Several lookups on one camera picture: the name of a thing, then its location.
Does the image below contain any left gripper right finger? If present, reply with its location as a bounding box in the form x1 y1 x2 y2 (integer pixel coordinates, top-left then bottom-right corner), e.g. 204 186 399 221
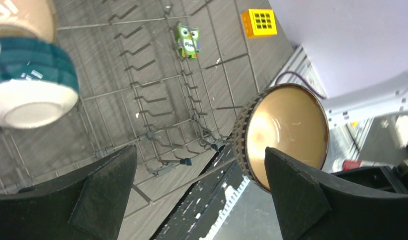
265 147 408 240

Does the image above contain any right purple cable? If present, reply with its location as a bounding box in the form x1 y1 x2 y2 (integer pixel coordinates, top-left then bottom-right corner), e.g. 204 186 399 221
274 71 326 100

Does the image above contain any brown ribbed bowl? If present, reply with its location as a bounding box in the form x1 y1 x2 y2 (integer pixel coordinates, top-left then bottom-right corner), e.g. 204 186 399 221
231 83 329 193

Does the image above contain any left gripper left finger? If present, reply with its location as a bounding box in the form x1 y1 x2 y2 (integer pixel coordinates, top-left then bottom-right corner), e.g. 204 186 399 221
0 145 137 240

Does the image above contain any yellow toy block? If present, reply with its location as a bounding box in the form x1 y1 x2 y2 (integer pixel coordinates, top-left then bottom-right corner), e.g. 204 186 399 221
241 8 277 39

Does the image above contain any beige bowl lower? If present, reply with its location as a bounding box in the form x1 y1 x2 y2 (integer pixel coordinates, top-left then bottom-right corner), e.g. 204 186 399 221
0 0 57 43

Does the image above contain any grey wire dish rack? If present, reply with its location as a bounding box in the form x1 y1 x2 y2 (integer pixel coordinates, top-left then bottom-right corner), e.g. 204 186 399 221
0 0 294 205

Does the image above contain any green owl toy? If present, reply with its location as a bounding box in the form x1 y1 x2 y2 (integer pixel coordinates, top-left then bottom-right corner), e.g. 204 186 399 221
174 22 201 59

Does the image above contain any teal and white bowl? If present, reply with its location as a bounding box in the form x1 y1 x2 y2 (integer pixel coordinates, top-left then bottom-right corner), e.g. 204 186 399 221
0 37 80 129

